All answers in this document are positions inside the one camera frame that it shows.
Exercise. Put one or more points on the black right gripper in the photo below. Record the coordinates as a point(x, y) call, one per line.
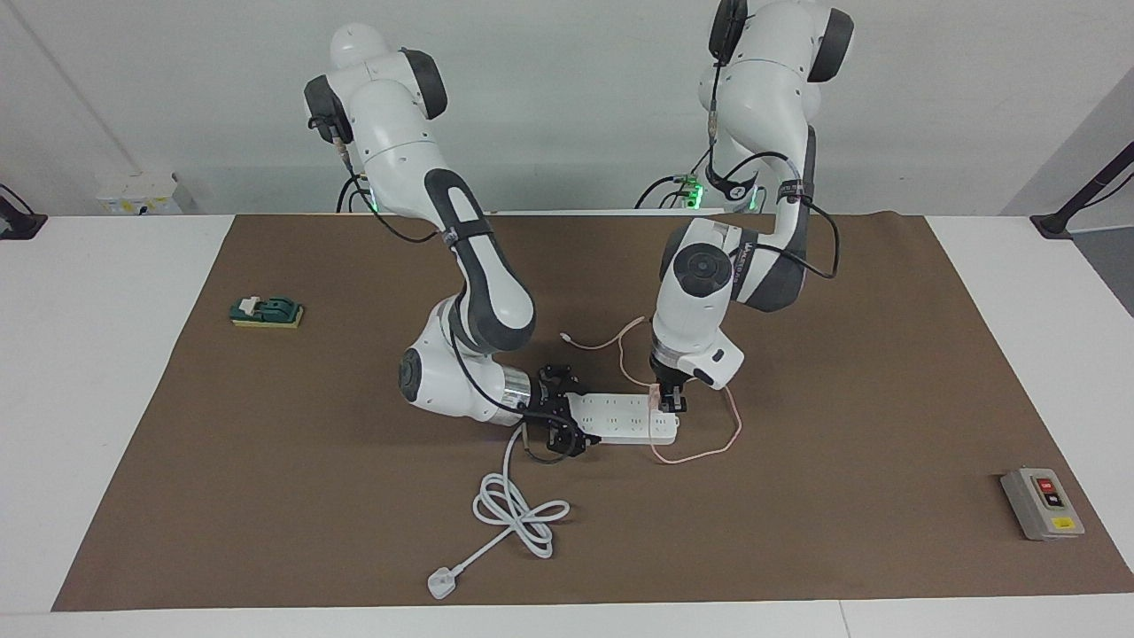
point(547, 409)

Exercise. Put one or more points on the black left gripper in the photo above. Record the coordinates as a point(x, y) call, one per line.
point(669, 374)

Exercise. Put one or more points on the pink charger adapter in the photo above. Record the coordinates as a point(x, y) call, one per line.
point(654, 399)

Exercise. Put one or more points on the white power strip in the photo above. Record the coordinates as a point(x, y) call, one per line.
point(620, 416)

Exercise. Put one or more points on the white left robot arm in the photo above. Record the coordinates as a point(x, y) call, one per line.
point(771, 89)

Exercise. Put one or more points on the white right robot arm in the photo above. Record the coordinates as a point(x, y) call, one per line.
point(390, 133)

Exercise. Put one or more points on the brown table mat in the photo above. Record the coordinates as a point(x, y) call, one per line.
point(354, 496)

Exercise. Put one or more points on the black stand with pole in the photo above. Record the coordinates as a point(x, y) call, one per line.
point(1054, 223)

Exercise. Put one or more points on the white box with yellow labels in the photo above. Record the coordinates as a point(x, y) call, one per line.
point(133, 199)

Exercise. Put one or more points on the green knife switch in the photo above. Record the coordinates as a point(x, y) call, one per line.
point(275, 310)

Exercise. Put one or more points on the grey push-button switch box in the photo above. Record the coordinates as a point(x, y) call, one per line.
point(1041, 509)

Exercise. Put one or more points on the black clamp mount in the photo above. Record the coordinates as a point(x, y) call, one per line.
point(18, 226)

